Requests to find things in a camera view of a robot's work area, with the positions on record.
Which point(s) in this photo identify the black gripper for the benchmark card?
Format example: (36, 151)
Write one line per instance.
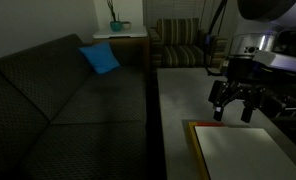
(236, 91)

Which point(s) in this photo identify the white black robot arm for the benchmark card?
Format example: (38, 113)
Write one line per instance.
(254, 46)

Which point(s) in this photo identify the small black floor device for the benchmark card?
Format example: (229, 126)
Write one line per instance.
(289, 104)

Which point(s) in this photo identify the striped armchair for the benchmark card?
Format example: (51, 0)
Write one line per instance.
(178, 46)

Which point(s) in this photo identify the wooden side table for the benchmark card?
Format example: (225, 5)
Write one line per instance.
(131, 50)

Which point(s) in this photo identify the white tray board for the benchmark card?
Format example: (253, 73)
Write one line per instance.
(124, 32)

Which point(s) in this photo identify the blue throw pillow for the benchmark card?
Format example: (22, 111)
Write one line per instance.
(100, 58)

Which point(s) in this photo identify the teal plant pot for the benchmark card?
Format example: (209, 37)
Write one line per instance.
(116, 26)

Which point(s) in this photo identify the thin dark plant stems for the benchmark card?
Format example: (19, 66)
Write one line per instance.
(112, 10)

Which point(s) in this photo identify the dark brown patterned sofa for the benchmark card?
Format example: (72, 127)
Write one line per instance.
(54, 110)

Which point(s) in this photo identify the white wrist camera block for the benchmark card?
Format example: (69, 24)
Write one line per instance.
(281, 61)

